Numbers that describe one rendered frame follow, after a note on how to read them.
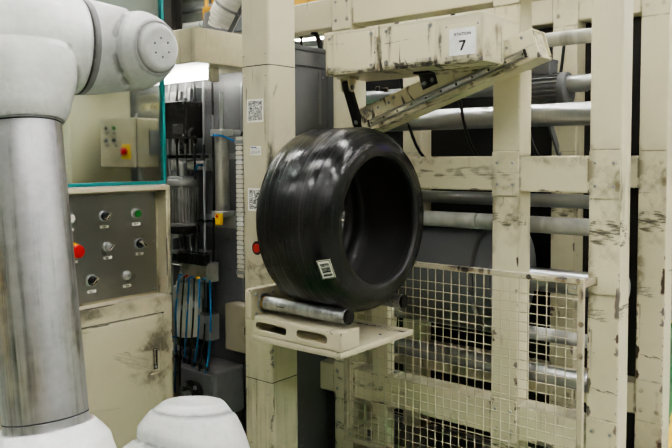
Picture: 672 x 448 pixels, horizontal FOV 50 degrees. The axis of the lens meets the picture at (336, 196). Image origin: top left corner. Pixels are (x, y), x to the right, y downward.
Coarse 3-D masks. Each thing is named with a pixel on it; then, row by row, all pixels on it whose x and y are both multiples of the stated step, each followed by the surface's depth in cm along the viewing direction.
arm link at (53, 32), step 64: (0, 0) 86; (64, 0) 92; (0, 64) 84; (64, 64) 90; (0, 128) 86; (0, 192) 85; (64, 192) 90; (0, 256) 85; (64, 256) 88; (0, 320) 85; (64, 320) 87; (0, 384) 85; (64, 384) 85
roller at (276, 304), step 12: (264, 300) 224; (276, 300) 222; (288, 300) 219; (288, 312) 218; (300, 312) 215; (312, 312) 212; (324, 312) 209; (336, 312) 206; (348, 312) 205; (348, 324) 205
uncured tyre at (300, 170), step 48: (288, 144) 215; (336, 144) 204; (384, 144) 215; (288, 192) 202; (336, 192) 198; (384, 192) 244; (288, 240) 201; (336, 240) 198; (384, 240) 244; (288, 288) 212; (336, 288) 202; (384, 288) 216
